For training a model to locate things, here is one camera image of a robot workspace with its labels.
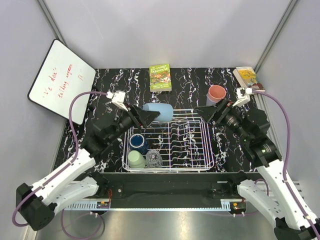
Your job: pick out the left orange connector board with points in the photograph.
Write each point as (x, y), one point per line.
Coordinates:
(103, 204)

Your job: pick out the pink plastic cup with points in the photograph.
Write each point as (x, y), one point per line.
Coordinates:
(216, 93)

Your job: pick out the yellow paperback book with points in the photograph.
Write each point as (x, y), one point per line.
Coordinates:
(247, 78)

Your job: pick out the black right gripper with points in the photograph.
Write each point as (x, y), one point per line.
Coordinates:
(226, 107)

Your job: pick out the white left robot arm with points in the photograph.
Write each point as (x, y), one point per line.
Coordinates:
(40, 202)

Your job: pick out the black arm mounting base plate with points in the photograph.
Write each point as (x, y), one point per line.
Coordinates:
(165, 190)

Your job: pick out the green paperback book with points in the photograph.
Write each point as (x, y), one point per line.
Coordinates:
(160, 78)

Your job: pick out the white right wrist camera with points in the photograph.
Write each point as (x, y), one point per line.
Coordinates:
(243, 96)

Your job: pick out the slotted cable duct rail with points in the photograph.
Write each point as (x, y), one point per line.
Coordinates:
(84, 205)

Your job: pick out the light green plastic cup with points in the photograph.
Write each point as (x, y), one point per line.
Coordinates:
(136, 160)

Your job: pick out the orange connector board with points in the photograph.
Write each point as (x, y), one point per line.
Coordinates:
(239, 205)
(103, 204)

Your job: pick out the white whiteboard with red writing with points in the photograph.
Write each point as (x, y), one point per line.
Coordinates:
(62, 76)

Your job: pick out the right orange connector board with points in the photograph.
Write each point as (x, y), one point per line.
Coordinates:
(239, 205)

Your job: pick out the light blue plastic cup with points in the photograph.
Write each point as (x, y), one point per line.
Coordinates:
(165, 109)

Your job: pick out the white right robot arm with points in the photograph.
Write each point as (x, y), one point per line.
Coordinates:
(287, 212)

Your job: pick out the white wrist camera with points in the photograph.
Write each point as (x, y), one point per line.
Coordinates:
(118, 99)
(243, 96)

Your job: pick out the dark blue ceramic mug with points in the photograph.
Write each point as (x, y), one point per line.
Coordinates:
(138, 143)

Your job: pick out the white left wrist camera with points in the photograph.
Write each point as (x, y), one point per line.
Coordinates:
(118, 99)

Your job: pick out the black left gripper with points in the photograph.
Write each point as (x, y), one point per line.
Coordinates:
(141, 118)

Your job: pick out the clear glass cup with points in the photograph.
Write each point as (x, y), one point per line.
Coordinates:
(153, 159)

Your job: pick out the white wire dish rack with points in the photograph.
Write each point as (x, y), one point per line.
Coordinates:
(184, 144)

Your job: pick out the lilac plastic cup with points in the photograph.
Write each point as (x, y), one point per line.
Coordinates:
(210, 102)

